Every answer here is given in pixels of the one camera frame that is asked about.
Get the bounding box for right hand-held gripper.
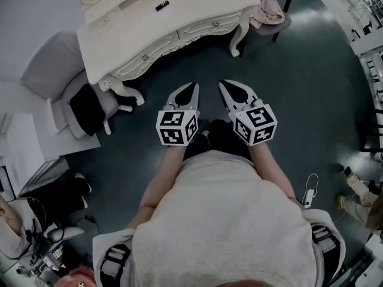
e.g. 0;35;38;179
218;80;278;146

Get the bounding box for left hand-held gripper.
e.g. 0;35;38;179
155;82;201;146

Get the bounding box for white ornate dressing table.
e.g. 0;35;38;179
76;0;261;113

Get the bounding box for person's left forearm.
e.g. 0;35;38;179
125;143;186;230

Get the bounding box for person's right forearm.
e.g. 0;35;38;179
248;142;300;204

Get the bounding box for person's black trousers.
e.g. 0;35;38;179
182;118;255;163

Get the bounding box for pink cloth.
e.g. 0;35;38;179
250;0;287;29

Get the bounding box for black cushion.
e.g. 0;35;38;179
69;84;105;137

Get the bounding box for white power strip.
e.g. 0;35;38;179
302;188;315;206

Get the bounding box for person's grey shirt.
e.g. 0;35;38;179
131;149;318;287

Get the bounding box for black metal rack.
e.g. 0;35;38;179
358;52;383;154

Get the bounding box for white armchair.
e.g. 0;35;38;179
19;31;134;140

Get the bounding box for white low cabinet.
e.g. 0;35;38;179
0;112;102;161

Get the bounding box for grey chair black frame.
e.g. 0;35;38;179
239;0;293;59

